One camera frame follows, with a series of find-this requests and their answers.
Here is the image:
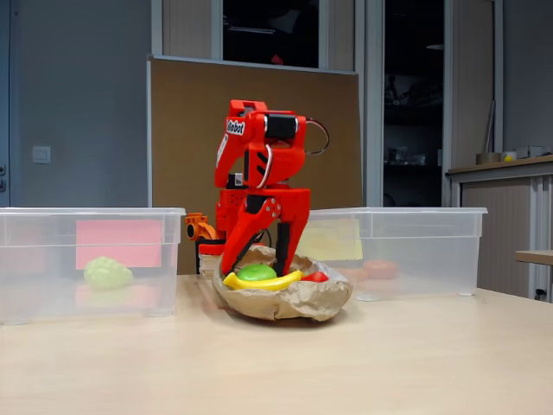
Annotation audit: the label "brown toy doughnut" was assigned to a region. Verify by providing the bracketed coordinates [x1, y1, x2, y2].
[361, 259, 397, 280]

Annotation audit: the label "white containers on cabinet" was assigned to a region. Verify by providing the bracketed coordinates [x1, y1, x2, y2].
[516, 145, 553, 159]

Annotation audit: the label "grey cabinet with wooden top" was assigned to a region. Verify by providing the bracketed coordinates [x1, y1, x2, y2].
[445, 155, 553, 302]

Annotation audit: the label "pink paper label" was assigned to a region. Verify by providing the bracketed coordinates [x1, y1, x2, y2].
[75, 219, 163, 271]

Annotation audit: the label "pale green toy grapes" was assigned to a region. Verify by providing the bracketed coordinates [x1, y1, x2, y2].
[83, 256, 134, 291]

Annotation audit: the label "white leaning rod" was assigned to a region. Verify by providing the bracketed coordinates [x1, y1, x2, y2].
[482, 99, 496, 153]

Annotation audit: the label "white wrist servo cable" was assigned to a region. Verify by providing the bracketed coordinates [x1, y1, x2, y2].
[256, 144, 274, 190]

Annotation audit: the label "orange table clamp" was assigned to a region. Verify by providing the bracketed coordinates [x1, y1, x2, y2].
[184, 212, 226, 242]

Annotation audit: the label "wooden base block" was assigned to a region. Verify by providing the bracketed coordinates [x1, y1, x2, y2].
[198, 252, 226, 276]

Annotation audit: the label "yellow toy banana bunch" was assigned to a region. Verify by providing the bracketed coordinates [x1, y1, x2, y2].
[222, 270, 303, 291]

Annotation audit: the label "green toy apple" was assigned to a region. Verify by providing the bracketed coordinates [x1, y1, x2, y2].
[236, 264, 277, 281]

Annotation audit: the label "crumpled brown paper bag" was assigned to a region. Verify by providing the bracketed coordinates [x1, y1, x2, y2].
[212, 245, 354, 322]

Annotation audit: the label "dark looped servo cable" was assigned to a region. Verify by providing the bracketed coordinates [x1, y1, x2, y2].
[304, 118, 331, 156]

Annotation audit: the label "small wooden side table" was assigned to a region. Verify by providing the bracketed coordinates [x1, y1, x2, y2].
[513, 249, 553, 265]

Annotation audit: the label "clear plastic bin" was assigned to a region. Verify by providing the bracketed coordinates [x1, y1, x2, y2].
[302, 207, 488, 303]
[0, 207, 187, 326]

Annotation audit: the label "yellow-green paper label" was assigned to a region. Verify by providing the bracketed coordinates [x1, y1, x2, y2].
[301, 218, 364, 262]

